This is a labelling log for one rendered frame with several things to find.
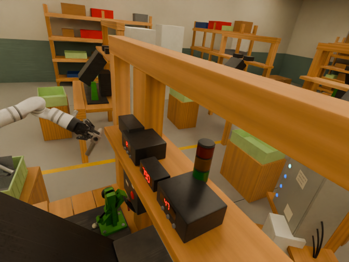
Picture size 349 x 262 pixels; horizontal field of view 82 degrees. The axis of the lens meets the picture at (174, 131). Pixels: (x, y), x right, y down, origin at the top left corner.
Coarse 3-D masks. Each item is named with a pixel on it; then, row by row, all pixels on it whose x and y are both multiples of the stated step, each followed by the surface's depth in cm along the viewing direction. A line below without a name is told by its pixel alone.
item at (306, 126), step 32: (160, 64) 64; (192, 64) 50; (192, 96) 52; (224, 96) 42; (256, 96) 36; (288, 96) 31; (320, 96) 33; (256, 128) 37; (288, 128) 32; (320, 128) 28; (320, 160) 28
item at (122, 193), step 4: (116, 192) 117; (120, 192) 116; (124, 192) 119; (116, 196) 116; (120, 196) 114; (116, 200) 116; (120, 200) 117; (116, 204) 117; (120, 204) 117; (104, 208) 117; (108, 208) 116; (116, 208) 117; (104, 212) 117; (108, 212) 116; (100, 216) 117; (104, 216) 118; (108, 216) 117; (100, 220) 116; (104, 220) 117
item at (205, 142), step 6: (204, 138) 59; (198, 144) 57; (204, 144) 56; (210, 144) 57; (198, 150) 57; (204, 150) 56; (210, 150) 56; (198, 156) 58; (204, 156) 57; (210, 156) 57
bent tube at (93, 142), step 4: (100, 128) 115; (100, 132) 112; (92, 136) 106; (96, 136) 106; (100, 136) 107; (92, 140) 108; (96, 140) 109; (92, 144) 123; (88, 148) 125; (92, 148) 125; (88, 152) 126
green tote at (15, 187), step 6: (18, 156) 164; (18, 162) 166; (24, 162) 168; (18, 168) 152; (24, 168) 166; (18, 174) 151; (24, 174) 165; (12, 180) 141; (18, 180) 151; (24, 180) 162; (12, 186) 138; (18, 186) 149; (6, 192) 133; (12, 192) 138; (18, 192) 148; (18, 198) 146
